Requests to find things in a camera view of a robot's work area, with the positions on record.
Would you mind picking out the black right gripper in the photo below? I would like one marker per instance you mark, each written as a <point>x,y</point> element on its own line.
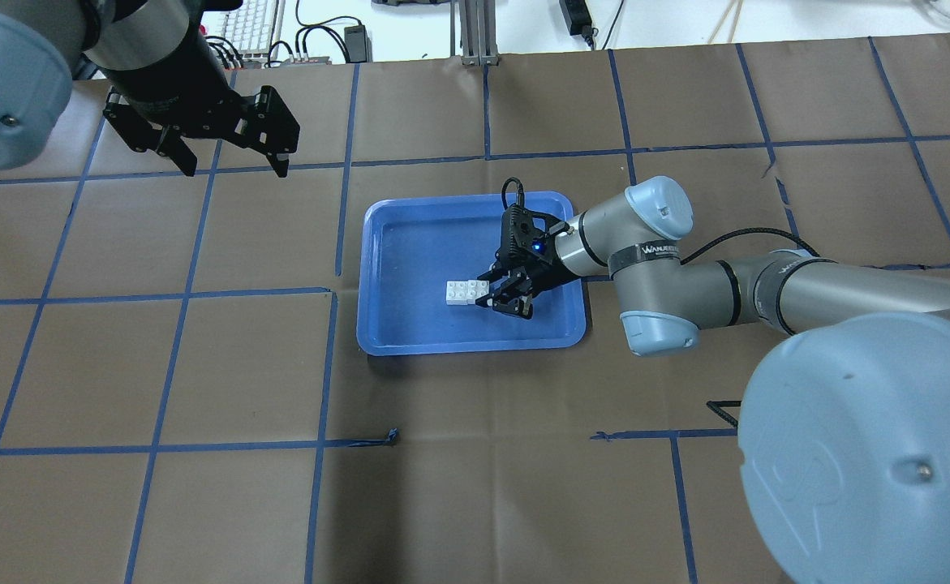
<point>545,274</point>

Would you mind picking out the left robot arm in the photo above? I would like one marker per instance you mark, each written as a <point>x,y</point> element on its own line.
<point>43,42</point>

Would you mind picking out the black power strip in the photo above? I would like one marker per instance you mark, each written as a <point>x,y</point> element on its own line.
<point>577,18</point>

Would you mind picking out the brown paper table cover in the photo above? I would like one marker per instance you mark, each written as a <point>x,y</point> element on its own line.
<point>183,398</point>

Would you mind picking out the white keyboard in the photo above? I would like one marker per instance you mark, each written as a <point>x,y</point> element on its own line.
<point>248,32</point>

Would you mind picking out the white block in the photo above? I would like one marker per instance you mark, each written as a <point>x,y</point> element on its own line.
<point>475,289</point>
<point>457,293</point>

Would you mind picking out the blue plastic tray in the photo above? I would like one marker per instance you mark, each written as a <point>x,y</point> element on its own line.
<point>411,248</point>

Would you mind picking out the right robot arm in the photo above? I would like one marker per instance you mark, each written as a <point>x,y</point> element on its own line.
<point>843,428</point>

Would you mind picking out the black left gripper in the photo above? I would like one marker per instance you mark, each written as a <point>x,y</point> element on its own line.
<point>173,75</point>

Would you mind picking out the aluminium frame post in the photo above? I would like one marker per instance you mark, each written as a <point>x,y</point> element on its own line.
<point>477,31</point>

